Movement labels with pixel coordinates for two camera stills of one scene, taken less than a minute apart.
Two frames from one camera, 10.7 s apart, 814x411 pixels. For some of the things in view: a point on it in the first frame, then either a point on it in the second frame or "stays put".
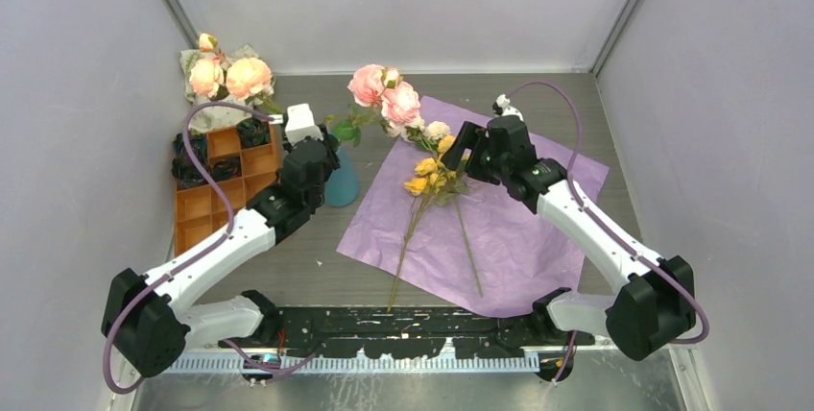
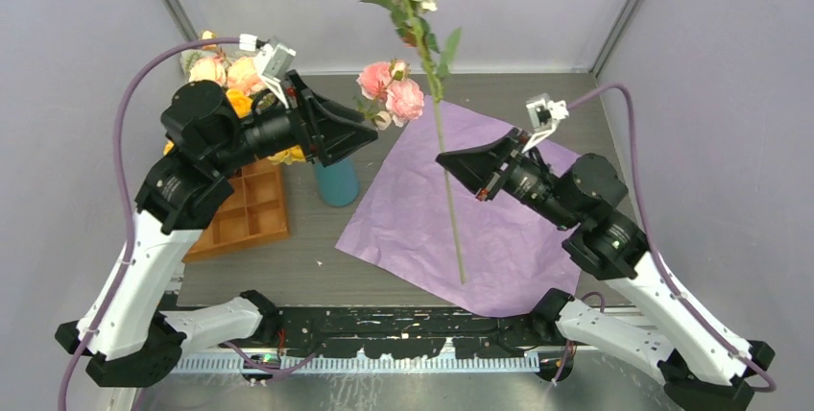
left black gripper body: (331, 160) -> (269, 132)
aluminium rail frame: (225, 364) stays put
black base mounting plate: (411, 332) stays put
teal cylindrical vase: (344, 185) stays put
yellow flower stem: (437, 182) -> (242, 104)
